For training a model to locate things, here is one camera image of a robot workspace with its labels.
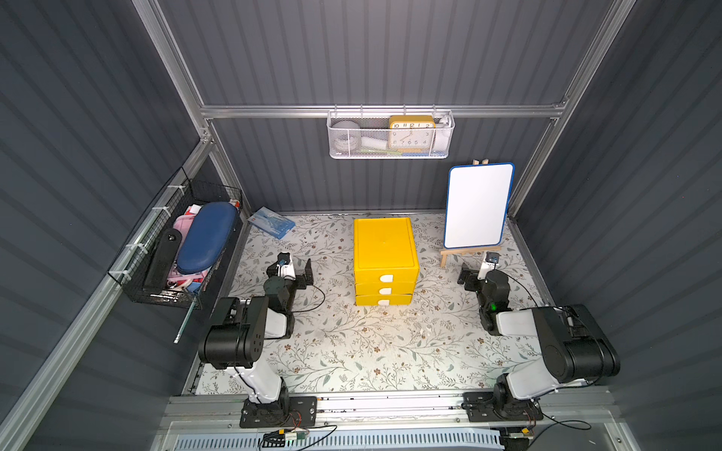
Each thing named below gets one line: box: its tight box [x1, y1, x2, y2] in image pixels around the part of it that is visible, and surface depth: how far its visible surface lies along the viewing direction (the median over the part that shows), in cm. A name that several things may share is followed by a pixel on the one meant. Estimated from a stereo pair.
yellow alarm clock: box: [387, 114, 437, 153], surface depth 91 cm
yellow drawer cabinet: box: [353, 217, 420, 307], surface depth 83 cm
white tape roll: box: [330, 120, 362, 154], surface depth 89 cm
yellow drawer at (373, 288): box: [355, 282, 415, 296], surface depth 86 cm
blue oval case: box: [176, 202, 238, 274], surface depth 69 cm
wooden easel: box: [439, 158, 502, 267], surface depth 101 cm
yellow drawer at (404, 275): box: [355, 267, 419, 284], surface depth 81 cm
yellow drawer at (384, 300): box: [355, 294, 413, 307], surface depth 91 cm
